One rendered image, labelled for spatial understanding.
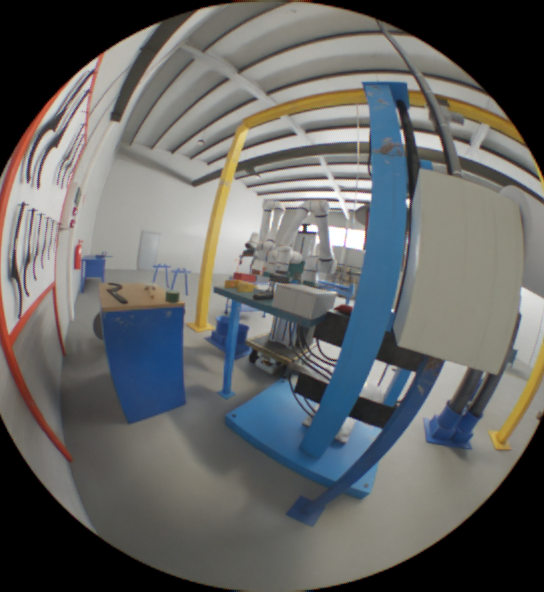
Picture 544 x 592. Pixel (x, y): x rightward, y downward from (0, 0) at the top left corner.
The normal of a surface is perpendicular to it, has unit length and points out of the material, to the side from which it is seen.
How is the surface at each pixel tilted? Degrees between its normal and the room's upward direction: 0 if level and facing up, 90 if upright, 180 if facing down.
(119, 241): 90
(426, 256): 90
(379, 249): 90
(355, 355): 90
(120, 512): 0
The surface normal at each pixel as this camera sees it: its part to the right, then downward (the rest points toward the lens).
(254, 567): 0.18, -0.97
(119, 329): 0.80, 0.25
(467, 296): -0.57, 0.03
